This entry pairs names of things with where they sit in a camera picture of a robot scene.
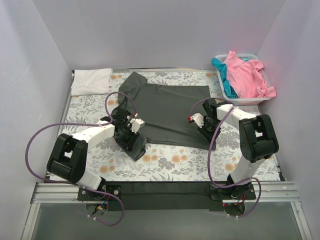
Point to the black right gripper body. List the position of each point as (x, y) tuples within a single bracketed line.
[(206, 131)]

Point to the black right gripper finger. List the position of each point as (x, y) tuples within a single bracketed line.
[(207, 134), (214, 145)]

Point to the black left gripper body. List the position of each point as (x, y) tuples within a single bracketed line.
[(130, 139)]

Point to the dark grey t shirt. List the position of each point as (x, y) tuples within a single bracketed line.
[(165, 110)]

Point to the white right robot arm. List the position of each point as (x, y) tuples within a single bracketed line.
[(257, 141)]

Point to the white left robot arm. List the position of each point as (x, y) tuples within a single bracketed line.
[(68, 158)]

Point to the floral table mat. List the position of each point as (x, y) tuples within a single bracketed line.
[(163, 162)]

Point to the teal t shirt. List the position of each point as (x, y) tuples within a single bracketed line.
[(222, 69)]

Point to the pink t shirt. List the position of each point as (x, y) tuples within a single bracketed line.
[(246, 78)]

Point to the white folded t shirt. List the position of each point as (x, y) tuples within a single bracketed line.
[(91, 82)]

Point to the white plastic laundry basket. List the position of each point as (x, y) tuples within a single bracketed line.
[(241, 101)]

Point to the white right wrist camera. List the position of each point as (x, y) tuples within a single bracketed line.
[(197, 119)]

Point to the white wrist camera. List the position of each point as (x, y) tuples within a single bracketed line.
[(136, 124), (197, 119)]

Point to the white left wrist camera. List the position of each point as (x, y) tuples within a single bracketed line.
[(136, 124)]

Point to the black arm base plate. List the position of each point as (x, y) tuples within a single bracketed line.
[(155, 195)]

